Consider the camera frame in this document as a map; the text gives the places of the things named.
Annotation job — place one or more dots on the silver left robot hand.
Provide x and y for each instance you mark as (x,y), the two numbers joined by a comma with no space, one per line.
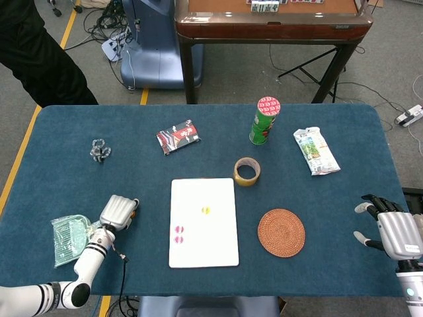
(115,213)

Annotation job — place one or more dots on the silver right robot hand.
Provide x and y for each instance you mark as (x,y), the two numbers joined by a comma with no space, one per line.
(401,236)

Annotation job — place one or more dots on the pink button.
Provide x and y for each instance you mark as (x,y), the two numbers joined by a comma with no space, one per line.
(178,229)
(178,239)

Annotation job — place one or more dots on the blue robot base column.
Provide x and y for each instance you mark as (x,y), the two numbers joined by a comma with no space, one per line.
(155,59)

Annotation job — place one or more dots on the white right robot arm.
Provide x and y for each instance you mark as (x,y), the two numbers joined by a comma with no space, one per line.
(411,294)

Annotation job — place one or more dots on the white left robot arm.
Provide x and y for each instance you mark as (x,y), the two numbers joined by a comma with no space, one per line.
(92,254)

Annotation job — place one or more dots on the white rectangular board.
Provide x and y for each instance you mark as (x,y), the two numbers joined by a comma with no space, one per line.
(211,244)

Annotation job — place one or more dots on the blue table cloth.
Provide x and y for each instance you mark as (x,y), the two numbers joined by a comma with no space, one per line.
(132,175)

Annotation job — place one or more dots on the green dustpan set in bag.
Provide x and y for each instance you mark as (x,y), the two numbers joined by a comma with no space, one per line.
(67,237)

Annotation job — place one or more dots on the red black snack packet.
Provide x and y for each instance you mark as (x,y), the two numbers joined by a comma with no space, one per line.
(178,137)

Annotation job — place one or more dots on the round woven rattan coaster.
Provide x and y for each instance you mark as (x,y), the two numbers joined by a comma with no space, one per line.
(281,232)

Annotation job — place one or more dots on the white power strip black plug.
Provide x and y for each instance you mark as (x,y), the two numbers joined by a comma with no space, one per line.
(411,115)

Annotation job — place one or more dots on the white green snack bag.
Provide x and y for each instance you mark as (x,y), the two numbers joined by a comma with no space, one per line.
(314,152)

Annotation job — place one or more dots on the brown packing tape roll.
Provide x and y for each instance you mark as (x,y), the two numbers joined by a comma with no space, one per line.
(246,182)

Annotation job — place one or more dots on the blue grey robot chassis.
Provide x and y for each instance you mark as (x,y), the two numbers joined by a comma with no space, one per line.
(211,307)

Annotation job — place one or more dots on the white power strip with plugs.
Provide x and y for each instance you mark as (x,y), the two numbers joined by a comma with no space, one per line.
(110,49)

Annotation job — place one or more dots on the person in black trousers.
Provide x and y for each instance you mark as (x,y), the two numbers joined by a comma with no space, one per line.
(33,66)

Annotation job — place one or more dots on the green chip can red lid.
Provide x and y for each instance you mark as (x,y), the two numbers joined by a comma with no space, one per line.
(262,127)

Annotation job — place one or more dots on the brown mahjong table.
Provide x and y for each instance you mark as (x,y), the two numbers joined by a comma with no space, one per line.
(264,31)

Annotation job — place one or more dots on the white mahjong tile row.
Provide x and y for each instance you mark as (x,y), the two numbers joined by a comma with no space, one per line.
(264,7)

